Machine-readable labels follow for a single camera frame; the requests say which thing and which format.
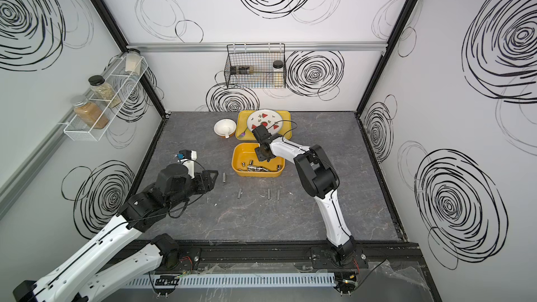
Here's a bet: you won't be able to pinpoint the watermelon pattern ceramic plate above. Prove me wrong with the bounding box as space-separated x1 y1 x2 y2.
247 109 283 134

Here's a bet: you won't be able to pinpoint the clear acrylic wall shelf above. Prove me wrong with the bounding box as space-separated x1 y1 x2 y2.
64 52 150 149

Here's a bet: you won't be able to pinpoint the spice jar brown powder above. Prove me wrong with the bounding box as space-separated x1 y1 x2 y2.
71 95 109 129

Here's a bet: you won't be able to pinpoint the dark item in basket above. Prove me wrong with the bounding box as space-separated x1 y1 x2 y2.
229 65 255 76

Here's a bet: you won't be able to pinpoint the yellow plastic storage box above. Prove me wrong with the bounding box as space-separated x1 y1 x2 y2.
232 143 285 178

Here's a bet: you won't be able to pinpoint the yellow plastic tray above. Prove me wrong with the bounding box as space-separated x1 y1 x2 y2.
236 109 292 141

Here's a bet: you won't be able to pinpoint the orange white bowl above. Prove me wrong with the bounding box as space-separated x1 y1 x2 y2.
213 118 236 138

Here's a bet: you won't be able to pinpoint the chrome socket big central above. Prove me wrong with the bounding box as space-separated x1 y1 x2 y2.
248 165 270 172

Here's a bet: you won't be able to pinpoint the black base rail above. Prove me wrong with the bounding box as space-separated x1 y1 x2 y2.
158 240 425 273

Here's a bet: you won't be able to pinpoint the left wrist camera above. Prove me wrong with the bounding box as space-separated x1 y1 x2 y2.
176 150 197 178

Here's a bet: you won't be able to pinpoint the white slotted cable duct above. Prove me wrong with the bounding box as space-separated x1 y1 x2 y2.
124 273 336 289

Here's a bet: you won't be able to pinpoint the black wire wall basket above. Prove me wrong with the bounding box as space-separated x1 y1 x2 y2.
224 43 287 89

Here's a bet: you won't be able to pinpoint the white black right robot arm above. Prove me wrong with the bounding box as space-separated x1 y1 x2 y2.
253 125 356 268

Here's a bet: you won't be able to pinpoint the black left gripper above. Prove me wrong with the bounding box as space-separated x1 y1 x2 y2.
167 168 220 212

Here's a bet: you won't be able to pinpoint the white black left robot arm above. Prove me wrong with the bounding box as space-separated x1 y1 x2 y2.
13 160 218 301

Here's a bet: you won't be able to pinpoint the spice jar white contents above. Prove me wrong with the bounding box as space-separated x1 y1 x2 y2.
125 48 142 76

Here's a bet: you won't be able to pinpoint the black corner frame post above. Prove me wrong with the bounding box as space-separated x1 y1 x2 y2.
356 0 418 117

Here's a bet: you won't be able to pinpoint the spice jar black lid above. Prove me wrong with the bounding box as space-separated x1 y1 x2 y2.
88 75 122 108

